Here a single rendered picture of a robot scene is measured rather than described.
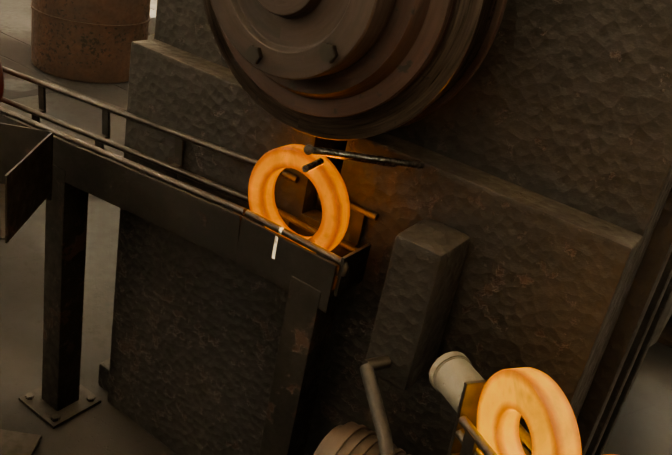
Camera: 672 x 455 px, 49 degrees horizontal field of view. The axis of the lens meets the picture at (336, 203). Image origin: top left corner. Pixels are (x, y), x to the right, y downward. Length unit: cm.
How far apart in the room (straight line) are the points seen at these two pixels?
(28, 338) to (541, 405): 152
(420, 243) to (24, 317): 138
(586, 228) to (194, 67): 73
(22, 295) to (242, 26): 140
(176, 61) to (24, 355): 95
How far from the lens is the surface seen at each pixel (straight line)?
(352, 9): 92
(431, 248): 102
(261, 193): 120
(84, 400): 190
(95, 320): 216
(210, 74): 134
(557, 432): 84
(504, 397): 90
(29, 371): 200
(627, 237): 106
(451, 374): 99
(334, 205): 111
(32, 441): 181
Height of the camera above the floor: 125
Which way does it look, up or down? 25 degrees down
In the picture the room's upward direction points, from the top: 11 degrees clockwise
